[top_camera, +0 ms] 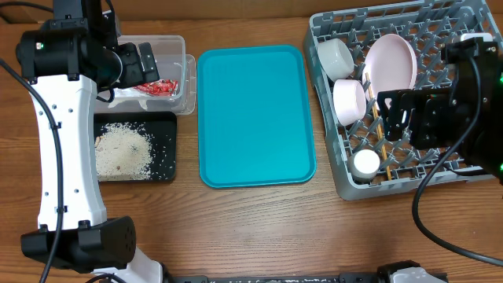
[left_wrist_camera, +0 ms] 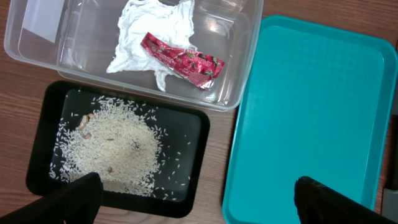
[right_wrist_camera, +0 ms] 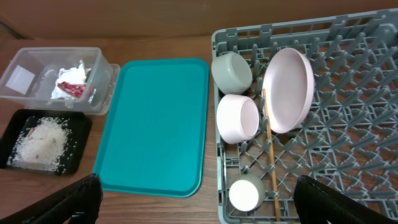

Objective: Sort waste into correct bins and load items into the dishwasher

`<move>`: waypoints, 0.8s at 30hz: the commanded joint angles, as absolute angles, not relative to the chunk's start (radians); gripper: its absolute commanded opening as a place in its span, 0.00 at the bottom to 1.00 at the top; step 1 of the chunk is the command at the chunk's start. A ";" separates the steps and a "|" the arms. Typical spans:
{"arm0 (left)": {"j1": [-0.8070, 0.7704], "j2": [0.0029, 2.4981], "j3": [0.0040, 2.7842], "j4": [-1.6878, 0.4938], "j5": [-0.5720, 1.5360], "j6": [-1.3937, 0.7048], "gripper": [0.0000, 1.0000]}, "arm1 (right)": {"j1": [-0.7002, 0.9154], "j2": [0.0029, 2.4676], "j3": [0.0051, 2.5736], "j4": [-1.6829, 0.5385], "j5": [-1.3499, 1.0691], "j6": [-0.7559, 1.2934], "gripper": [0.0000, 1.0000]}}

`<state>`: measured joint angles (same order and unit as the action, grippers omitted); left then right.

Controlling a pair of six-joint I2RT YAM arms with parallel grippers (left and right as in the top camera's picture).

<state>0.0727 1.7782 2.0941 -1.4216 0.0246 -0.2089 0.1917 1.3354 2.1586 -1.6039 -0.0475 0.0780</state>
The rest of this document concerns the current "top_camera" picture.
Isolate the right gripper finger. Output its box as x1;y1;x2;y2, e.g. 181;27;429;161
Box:
383;117;409;142
376;90;410;118

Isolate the white napkin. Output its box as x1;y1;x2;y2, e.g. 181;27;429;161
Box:
115;87;148;111

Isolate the red snack wrapper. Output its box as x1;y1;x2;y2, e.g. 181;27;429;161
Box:
134;79;179;97

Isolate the pink bowl with rice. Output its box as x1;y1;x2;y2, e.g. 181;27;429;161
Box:
332;79;366;127

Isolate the white paper cup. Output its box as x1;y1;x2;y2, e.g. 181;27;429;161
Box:
348;149;380;182

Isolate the pink round plate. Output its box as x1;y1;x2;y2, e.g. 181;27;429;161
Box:
362;34;417;98

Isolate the grey-green bowl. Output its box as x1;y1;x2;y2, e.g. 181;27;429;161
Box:
317;39;354;82

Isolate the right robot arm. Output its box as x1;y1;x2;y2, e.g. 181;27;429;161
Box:
376;37;502;178

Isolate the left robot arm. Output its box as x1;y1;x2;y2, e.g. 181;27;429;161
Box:
15;0;170;282

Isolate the grey dishwasher rack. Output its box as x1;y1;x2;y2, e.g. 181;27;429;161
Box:
303;1;502;200

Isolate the clear plastic bin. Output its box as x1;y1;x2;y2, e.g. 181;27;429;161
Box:
95;35;196;115

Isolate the black plastic tray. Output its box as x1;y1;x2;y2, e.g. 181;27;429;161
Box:
93;111;178;182

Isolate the spilled rice pile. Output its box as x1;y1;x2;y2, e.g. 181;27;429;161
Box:
94;122;176;182

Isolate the teal serving tray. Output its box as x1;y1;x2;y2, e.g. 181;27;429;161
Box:
197;45;317;189

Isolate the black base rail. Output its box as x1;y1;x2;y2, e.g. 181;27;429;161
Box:
172;259;449;283

